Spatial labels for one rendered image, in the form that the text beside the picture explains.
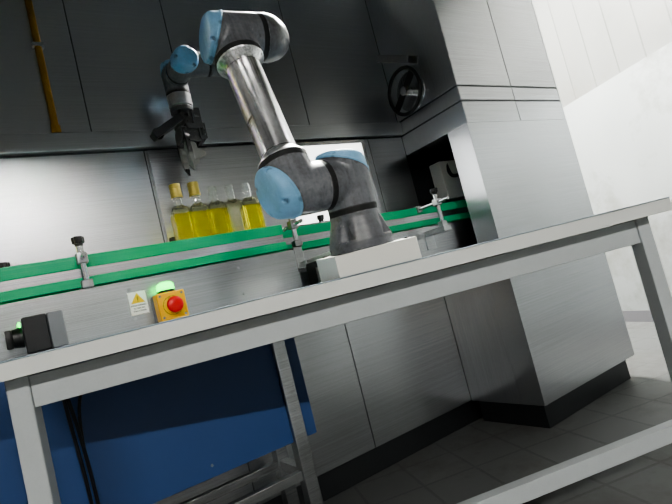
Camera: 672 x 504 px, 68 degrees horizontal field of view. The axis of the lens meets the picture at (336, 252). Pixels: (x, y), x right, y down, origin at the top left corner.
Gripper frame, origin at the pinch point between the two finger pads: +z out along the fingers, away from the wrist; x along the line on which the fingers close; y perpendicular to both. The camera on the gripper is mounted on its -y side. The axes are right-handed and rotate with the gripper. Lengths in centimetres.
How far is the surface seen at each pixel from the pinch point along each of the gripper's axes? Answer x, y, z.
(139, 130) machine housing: 13.0, -8.8, -18.5
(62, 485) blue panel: -14, -50, 76
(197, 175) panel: 12.1, 6.7, -1.4
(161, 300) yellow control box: -23, -22, 40
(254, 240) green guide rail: -13.4, 10.0, 27.7
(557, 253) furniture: -77, 59, 52
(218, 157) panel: 12.2, 15.7, -7.2
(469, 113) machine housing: -22, 110, -7
